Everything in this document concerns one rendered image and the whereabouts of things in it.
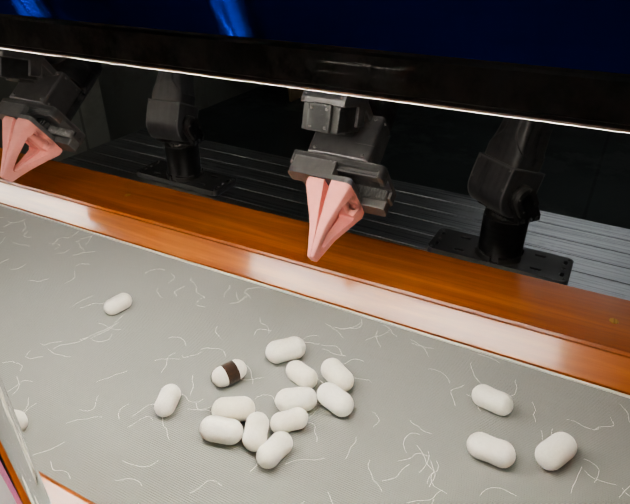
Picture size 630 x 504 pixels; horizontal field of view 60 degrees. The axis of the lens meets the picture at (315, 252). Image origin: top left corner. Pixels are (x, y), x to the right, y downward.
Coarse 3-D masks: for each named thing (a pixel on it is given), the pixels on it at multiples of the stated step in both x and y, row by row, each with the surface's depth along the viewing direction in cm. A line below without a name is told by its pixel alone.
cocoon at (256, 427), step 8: (248, 416) 44; (256, 416) 44; (264, 416) 44; (248, 424) 43; (256, 424) 43; (264, 424) 43; (248, 432) 42; (256, 432) 42; (264, 432) 43; (248, 440) 42; (256, 440) 42; (264, 440) 42; (248, 448) 42; (256, 448) 42
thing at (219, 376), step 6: (234, 360) 49; (240, 360) 49; (240, 366) 49; (216, 372) 48; (222, 372) 48; (240, 372) 49; (216, 378) 48; (222, 378) 48; (228, 378) 48; (216, 384) 48; (222, 384) 48; (228, 384) 48
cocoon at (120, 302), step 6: (120, 294) 58; (126, 294) 58; (108, 300) 57; (114, 300) 57; (120, 300) 58; (126, 300) 58; (108, 306) 57; (114, 306) 57; (120, 306) 58; (126, 306) 58; (108, 312) 57; (114, 312) 57
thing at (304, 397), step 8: (280, 392) 46; (288, 392) 46; (296, 392) 46; (304, 392) 46; (312, 392) 46; (280, 400) 45; (288, 400) 45; (296, 400) 45; (304, 400) 45; (312, 400) 46; (280, 408) 45; (288, 408) 45; (304, 408) 45; (312, 408) 46
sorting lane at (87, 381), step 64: (0, 256) 68; (64, 256) 68; (128, 256) 68; (0, 320) 57; (64, 320) 57; (128, 320) 57; (192, 320) 57; (256, 320) 57; (320, 320) 57; (64, 384) 49; (128, 384) 49; (192, 384) 49; (256, 384) 49; (320, 384) 49; (384, 384) 49; (448, 384) 49; (512, 384) 49; (576, 384) 49; (64, 448) 43; (128, 448) 43; (192, 448) 43; (320, 448) 43; (384, 448) 43; (448, 448) 43
